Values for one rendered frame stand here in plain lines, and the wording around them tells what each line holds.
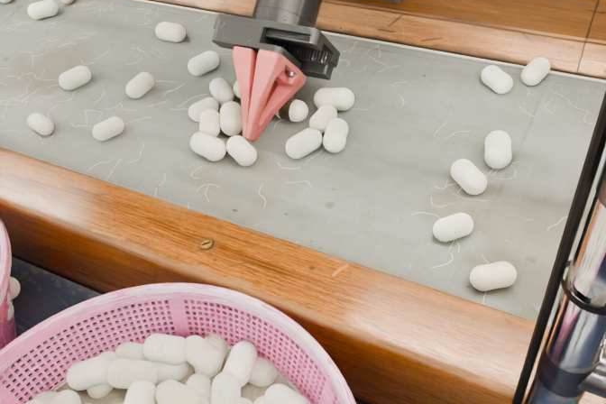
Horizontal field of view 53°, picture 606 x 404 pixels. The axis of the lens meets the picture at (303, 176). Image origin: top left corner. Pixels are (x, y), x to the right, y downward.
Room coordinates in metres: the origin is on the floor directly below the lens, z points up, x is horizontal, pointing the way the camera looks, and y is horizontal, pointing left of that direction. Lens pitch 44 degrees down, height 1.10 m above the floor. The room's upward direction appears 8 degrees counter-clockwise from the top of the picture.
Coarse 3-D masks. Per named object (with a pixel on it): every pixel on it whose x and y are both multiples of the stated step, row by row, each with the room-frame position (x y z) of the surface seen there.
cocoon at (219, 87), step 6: (216, 78) 0.51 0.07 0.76; (222, 78) 0.51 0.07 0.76; (210, 84) 0.51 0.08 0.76; (216, 84) 0.50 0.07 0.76; (222, 84) 0.50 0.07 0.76; (228, 84) 0.51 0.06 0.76; (210, 90) 0.51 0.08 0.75; (216, 90) 0.50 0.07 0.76; (222, 90) 0.49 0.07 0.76; (228, 90) 0.49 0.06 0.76; (216, 96) 0.49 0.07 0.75; (222, 96) 0.49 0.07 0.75; (228, 96) 0.49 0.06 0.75; (222, 102) 0.49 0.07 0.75
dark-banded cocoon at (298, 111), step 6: (294, 102) 0.45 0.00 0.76; (300, 102) 0.45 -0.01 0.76; (294, 108) 0.45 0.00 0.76; (300, 108) 0.45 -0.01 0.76; (306, 108) 0.45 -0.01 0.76; (276, 114) 0.46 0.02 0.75; (294, 114) 0.45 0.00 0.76; (300, 114) 0.44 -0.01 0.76; (306, 114) 0.45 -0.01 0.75; (294, 120) 0.45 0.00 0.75; (300, 120) 0.45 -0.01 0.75
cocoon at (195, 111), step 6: (198, 102) 0.48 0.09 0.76; (204, 102) 0.48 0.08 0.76; (210, 102) 0.48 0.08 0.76; (216, 102) 0.48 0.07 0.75; (192, 108) 0.47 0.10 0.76; (198, 108) 0.47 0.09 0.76; (204, 108) 0.47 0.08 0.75; (210, 108) 0.48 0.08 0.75; (216, 108) 0.48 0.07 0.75; (192, 114) 0.47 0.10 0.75; (198, 114) 0.47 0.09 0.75; (198, 120) 0.47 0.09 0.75
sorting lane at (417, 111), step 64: (128, 0) 0.75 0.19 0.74; (0, 64) 0.63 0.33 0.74; (64, 64) 0.61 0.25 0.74; (128, 64) 0.60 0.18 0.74; (384, 64) 0.53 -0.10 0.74; (448, 64) 0.51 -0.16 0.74; (512, 64) 0.49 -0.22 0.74; (0, 128) 0.51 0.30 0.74; (64, 128) 0.49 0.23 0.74; (128, 128) 0.48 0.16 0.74; (192, 128) 0.47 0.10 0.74; (384, 128) 0.43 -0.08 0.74; (448, 128) 0.41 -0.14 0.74; (512, 128) 0.40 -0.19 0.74; (576, 128) 0.39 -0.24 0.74; (192, 192) 0.38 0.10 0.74; (256, 192) 0.37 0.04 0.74; (320, 192) 0.36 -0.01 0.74; (384, 192) 0.35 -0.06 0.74; (448, 192) 0.34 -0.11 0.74; (512, 192) 0.33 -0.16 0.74; (384, 256) 0.28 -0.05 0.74; (448, 256) 0.27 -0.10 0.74; (512, 256) 0.27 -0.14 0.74
